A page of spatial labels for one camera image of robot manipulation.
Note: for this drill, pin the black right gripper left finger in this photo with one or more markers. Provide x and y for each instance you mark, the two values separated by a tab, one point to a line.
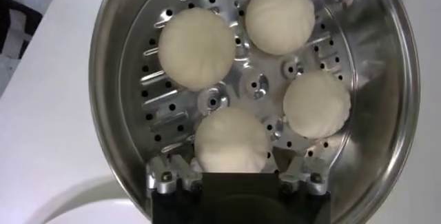
186	177

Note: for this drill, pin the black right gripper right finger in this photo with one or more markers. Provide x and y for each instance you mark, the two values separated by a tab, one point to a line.
296	177

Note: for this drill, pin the white steamed baozi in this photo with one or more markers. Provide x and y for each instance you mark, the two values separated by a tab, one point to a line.
231	137
279	17
196	48
317	103

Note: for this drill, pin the perforated steel steamer basket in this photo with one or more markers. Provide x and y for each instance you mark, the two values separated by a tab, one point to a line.
379	56

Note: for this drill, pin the white oval plate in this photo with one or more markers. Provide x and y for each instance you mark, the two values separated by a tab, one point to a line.
103	211

